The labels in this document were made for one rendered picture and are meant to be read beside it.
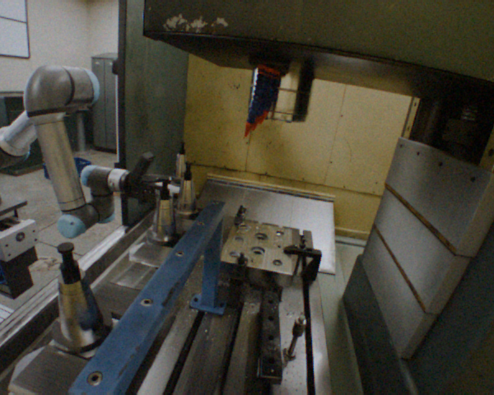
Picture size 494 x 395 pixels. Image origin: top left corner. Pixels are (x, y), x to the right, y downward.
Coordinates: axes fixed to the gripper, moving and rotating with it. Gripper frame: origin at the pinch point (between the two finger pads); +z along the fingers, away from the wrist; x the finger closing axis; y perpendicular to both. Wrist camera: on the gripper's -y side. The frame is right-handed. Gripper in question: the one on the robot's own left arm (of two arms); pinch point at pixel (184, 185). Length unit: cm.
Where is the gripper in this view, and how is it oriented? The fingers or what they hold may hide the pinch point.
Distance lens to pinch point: 81.6
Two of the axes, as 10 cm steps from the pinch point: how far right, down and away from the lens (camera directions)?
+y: -1.2, 9.2, 3.7
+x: -1.5, 3.5, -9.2
